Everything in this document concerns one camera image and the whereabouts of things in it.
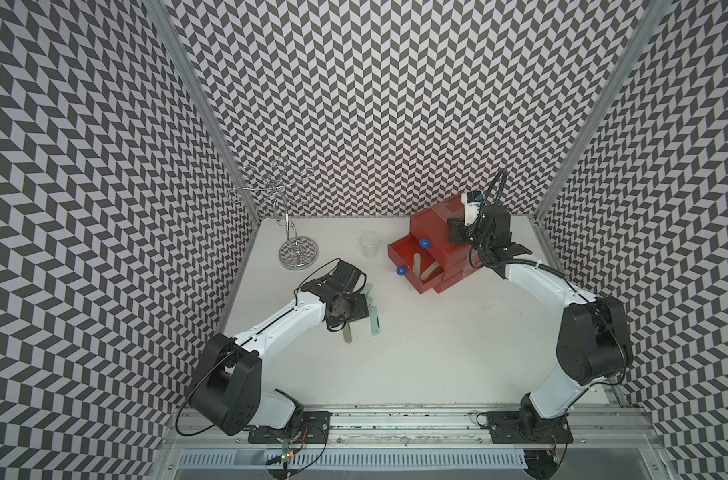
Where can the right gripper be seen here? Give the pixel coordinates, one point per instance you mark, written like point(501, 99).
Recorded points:
point(455, 231)

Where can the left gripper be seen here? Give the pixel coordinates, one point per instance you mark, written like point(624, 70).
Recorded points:
point(360, 311)

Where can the olive knife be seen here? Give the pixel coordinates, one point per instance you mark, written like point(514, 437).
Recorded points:
point(429, 271)
point(417, 265)
point(347, 334)

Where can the red top drawer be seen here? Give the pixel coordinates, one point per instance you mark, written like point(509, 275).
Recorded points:
point(432, 224)

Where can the red drawer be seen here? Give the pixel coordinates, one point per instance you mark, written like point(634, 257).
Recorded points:
point(432, 224)
point(401, 252)

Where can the olive knife top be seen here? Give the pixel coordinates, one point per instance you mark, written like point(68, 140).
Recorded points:
point(429, 271)

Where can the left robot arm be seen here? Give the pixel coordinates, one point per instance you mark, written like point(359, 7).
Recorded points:
point(226, 387)

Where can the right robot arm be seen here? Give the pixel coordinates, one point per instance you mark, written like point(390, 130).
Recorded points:
point(593, 345)

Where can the mint knife right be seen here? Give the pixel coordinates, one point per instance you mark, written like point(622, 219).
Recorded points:
point(374, 321)

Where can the clear plastic cup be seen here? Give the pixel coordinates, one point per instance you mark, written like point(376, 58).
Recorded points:
point(370, 244)

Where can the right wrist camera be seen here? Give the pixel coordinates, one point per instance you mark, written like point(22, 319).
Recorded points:
point(471, 201)

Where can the wire mug tree stand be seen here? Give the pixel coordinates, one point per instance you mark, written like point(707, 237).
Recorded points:
point(280, 197)

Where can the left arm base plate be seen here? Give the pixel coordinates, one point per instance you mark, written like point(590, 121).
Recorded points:
point(309, 427)

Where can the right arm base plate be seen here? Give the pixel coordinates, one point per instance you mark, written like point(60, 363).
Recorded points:
point(524, 427)

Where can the aluminium front rail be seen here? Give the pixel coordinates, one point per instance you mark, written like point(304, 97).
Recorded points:
point(460, 426)

